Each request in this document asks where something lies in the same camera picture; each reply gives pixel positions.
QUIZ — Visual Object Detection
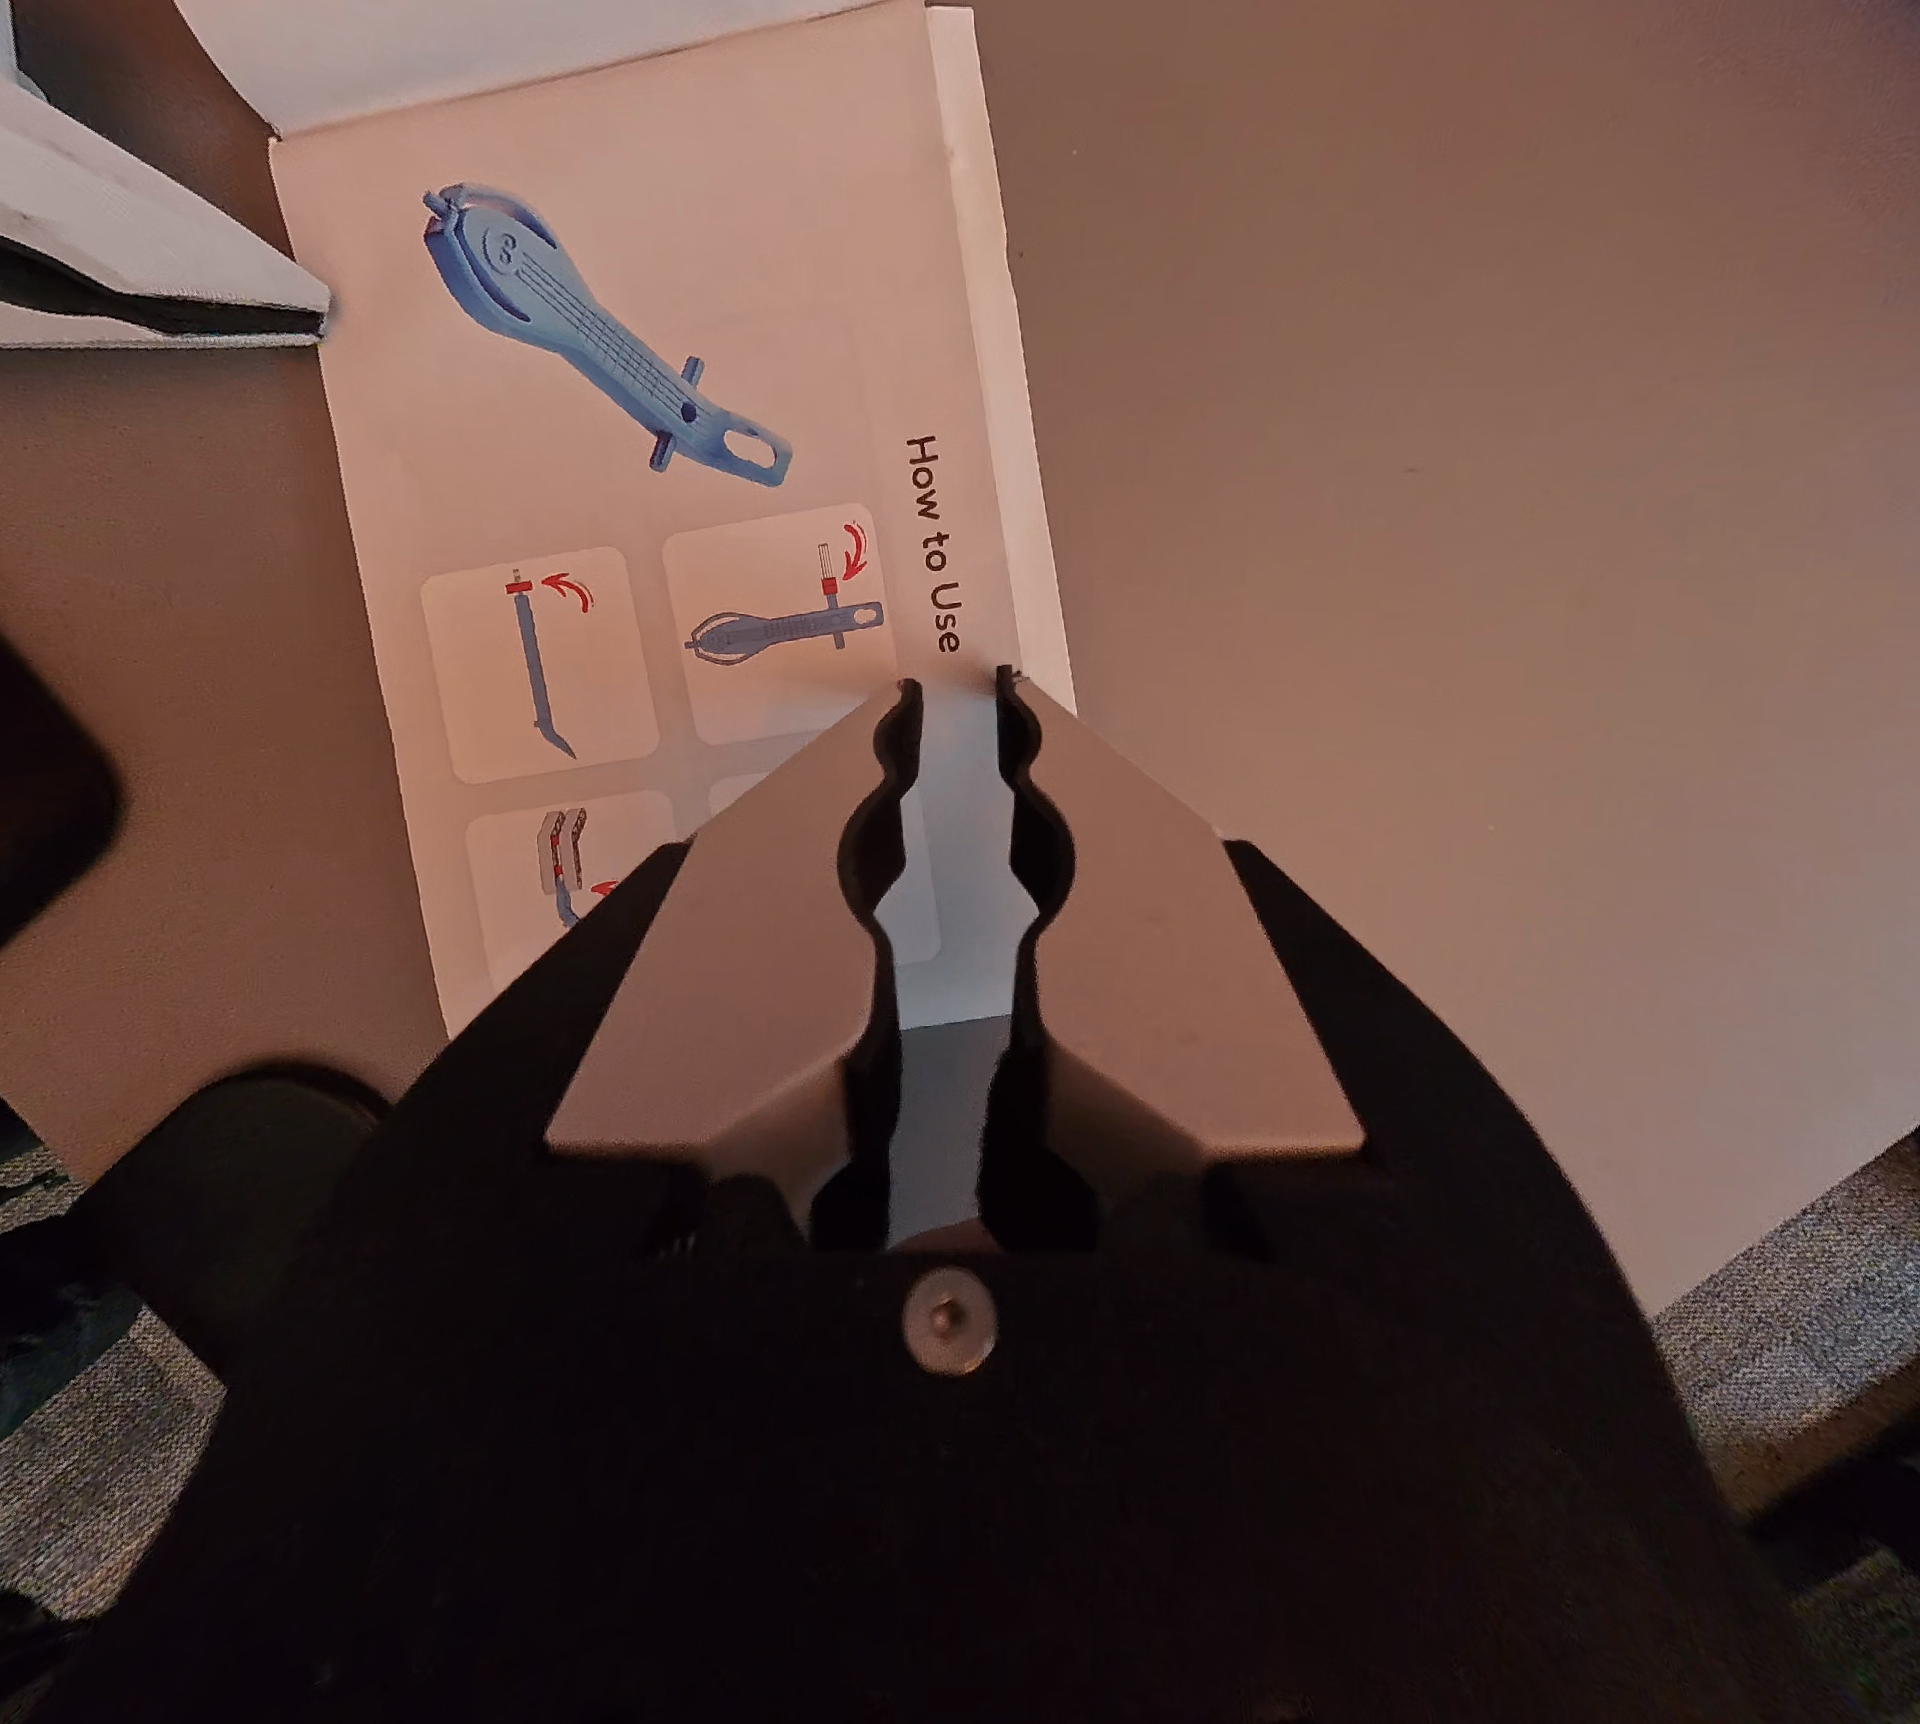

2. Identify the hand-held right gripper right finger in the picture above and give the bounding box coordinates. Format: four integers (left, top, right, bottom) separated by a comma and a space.
979, 666, 1369, 1253

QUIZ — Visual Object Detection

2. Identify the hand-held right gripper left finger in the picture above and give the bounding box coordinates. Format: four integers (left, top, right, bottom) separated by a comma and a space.
547, 678, 920, 1249

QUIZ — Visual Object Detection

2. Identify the white instruction booklet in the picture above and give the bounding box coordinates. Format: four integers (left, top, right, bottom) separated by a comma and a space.
82, 0, 1079, 1039

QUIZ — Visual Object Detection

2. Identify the black perforated chair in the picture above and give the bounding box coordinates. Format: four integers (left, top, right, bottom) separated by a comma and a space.
0, 629, 126, 946

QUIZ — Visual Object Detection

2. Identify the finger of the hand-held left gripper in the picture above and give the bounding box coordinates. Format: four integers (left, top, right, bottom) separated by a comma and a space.
0, 305, 321, 349
0, 83, 331, 341

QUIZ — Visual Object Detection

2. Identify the black chair armrest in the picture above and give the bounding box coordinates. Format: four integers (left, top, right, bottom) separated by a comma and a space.
0, 1065, 395, 1396

